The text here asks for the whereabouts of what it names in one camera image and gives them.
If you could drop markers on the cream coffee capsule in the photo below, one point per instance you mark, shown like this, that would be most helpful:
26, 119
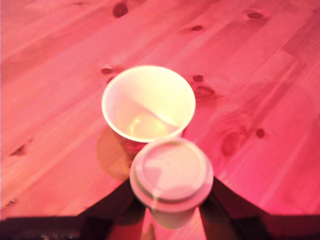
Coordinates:
172, 175

